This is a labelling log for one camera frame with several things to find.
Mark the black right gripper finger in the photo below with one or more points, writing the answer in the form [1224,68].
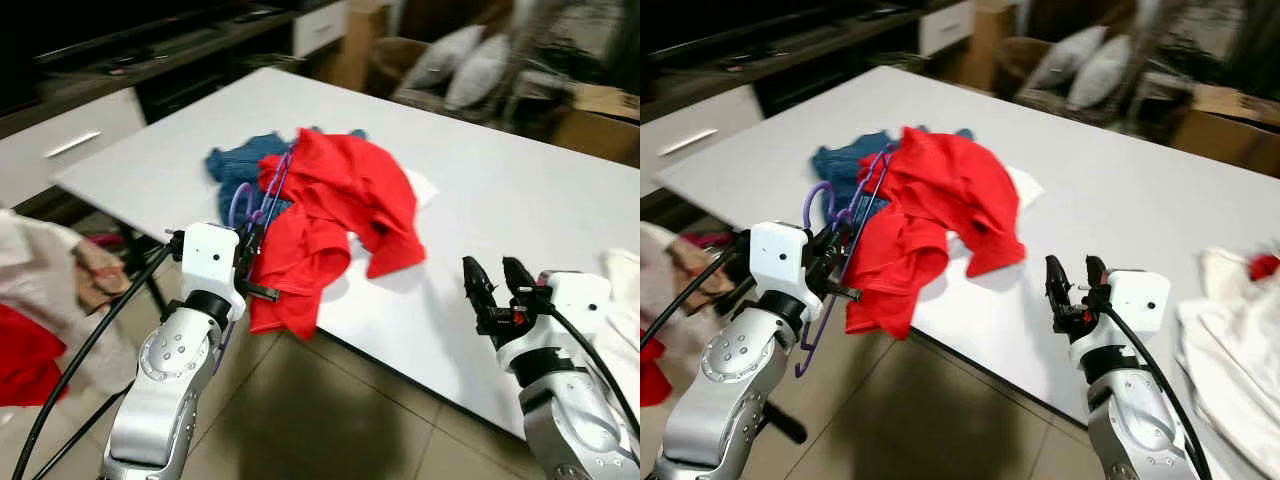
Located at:
[517,277]
[478,282]
[1096,275]
[1058,280]

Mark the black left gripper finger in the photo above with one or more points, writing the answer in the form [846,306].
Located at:
[841,240]
[247,243]
[822,244]
[262,240]

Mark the purple plastic hanger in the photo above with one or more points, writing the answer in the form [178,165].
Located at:
[810,198]
[233,200]

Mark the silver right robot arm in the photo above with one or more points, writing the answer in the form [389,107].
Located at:
[570,440]
[1130,430]

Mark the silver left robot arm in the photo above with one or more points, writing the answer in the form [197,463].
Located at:
[720,420]
[150,420]

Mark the blue knit garment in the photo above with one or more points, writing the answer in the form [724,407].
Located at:
[235,165]
[840,165]

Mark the red shirt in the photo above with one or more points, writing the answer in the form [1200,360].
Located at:
[340,190]
[940,190]

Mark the small white cloth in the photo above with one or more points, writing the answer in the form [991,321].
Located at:
[1025,188]
[422,185]

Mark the pink beige cloth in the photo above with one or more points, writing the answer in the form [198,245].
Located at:
[705,272]
[100,275]

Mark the white garment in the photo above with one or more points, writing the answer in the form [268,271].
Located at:
[655,290]
[30,270]

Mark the red garment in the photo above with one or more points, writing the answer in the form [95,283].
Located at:
[25,355]
[652,375]

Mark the white drawer cabinet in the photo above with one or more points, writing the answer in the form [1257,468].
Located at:
[700,135]
[70,140]

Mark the open cardboard box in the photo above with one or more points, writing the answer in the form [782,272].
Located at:
[600,130]
[1230,135]

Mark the small red object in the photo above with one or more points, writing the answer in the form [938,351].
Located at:
[1265,268]

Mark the black tv console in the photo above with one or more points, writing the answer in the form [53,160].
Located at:
[800,50]
[150,60]

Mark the grey pillow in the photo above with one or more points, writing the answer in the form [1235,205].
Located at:
[445,55]
[1065,55]
[480,72]
[1100,72]

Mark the brown wicker chair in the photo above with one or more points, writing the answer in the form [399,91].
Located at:
[1012,65]
[390,65]

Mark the small white drawer unit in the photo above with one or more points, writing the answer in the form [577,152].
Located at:
[320,30]
[945,28]

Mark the tall cardboard box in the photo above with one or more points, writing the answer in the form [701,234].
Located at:
[990,40]
[360,40]

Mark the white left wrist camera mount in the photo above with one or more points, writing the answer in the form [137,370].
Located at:
[778,260]
[210,260]

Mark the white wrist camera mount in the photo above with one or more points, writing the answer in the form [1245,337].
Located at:
[778,260]
[1140,300]
[210,260]
[575,295]

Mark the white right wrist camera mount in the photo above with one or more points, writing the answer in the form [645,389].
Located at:
[1140,300]
[575,295]

